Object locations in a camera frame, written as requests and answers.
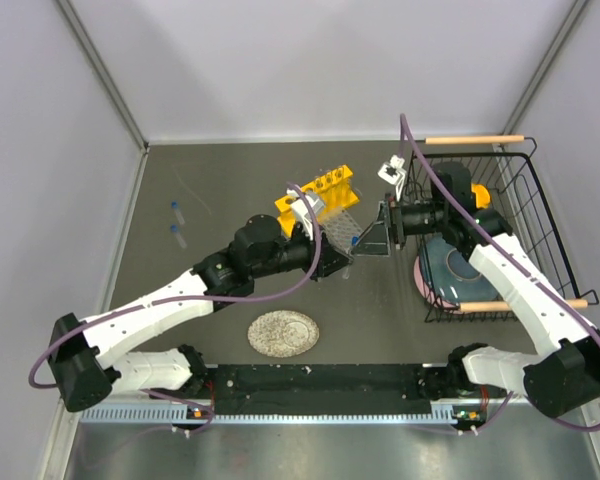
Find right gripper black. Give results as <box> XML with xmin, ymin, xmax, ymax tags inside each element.
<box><xmin>350</xmin><ymin>193</ymin><xmax>447</xmax><ymax>257</ymax></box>

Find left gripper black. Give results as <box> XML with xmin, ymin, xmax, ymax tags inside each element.
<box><xmin>252</xmin><ymin>219</ymin><xmax>353</xmax><ymax>282</ymax></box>

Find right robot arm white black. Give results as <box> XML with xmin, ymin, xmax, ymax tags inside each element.
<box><xmin>354</xmin><ymin>156</ymin><xmax>600</xmax><ymax>419</ymax></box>

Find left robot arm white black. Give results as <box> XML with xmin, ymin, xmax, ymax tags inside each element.
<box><xmin>47</xmin><ymin>215</ymin><xmax>352</xmax><ymax>413</ymax></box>

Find clear acrylic tube rack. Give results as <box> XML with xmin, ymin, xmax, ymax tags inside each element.
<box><xmin>321</xmin><ymin>208</ymin><xmax>363</xmax><ymax>253</ymax></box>

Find yellow test tube rack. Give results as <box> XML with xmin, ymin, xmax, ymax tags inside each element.
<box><xmin>275</xmin><ymin>165</ymin><xmax>360</xmax><ymax>237</ymax></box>

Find pink plate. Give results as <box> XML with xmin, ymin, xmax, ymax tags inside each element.
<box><xmin>413</xmin><ymin>256</ymin><xmax>461</xmax><ymax>315</ymax></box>

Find speckled ceramic plate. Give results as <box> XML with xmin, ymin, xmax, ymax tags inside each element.
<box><xmin>247</xmin><ymin>310</ymin><xmax>320</xmax><ymax>359</ymax></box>

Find blue ceramic plate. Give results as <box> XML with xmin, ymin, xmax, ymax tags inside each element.
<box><xmin>419</xmin><ymin>236</ymin><xmax>498</xmax><ymax>305</ymax></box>

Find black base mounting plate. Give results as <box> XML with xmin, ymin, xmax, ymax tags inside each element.
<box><xmin>149</xmin><ymin>363</ymin><xmax>461</xmax><ymax>414</ymax></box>

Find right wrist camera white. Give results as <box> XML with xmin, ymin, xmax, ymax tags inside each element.
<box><xmin>377</xmin><ymin>155</ymin><xmax>407</xmax><ymax>201</ymax></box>

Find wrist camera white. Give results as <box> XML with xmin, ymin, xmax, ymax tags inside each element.
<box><xmin>287</xmin><ymin>189</ymin><xmax>326</xmax><ymax>240</ymax></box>
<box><xmin>377</xmin><ymin>155</ymin><xmax>407</xmax><ymax>201</ymax></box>

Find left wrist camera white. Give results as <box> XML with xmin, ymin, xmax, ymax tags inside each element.
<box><xmin>287</xmin><ymin>189</ymin><xmax>326</xmax><ymax>240</ymax></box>

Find black wire basket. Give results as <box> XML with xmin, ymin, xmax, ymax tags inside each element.
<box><xmin>416</xmin><ymin>147</ymin><xmax>599</xmax><ymax>323</ymax></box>

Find grey cable duct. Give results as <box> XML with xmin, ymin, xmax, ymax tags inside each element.
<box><xmin>79</xmin><ymin>399</ymin><xmax>487</xmax><ymax>426</ymax></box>

